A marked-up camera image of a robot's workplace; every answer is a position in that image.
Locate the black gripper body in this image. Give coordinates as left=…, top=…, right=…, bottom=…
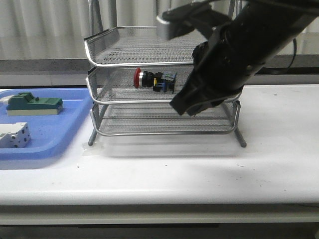
left=187, top=22, right=272, bottom=100

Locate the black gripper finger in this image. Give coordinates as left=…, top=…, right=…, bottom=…
left=186, top=94, right=239, bottom=116
left=170, top=82, right=214, bottom=116

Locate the red emergency stop button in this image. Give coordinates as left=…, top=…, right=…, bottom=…
left=133, top=68, right=177, bottom=94

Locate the mesh tray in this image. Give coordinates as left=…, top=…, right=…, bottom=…
left=90, top=101, right=241, bottom=136
left=84, top=26, right=206, bottom=67
left=85, top=63, right=244, bottom=105

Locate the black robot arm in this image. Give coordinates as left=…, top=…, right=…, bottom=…
left=162, top=0, right=319, bottom=116

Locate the grey stone counter ledge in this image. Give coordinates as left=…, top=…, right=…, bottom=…
left=0, top=31, right=319, bottom=87

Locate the blue plastic tray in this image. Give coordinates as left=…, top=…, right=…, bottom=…
left=0, top=88, right=93, bottom=160

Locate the grey metal rack frame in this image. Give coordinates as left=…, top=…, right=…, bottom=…
left=88, top=0, right=246, bottom=147

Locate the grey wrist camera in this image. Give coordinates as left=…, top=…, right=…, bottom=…
left=156, top=2, right=212, bottom=41

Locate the black camera cable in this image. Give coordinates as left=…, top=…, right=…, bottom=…
left=264, top=37, right=298, bottom=70

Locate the green and beige switch block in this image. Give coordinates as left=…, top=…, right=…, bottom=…
left=6, top=92, right=63, bottom=116

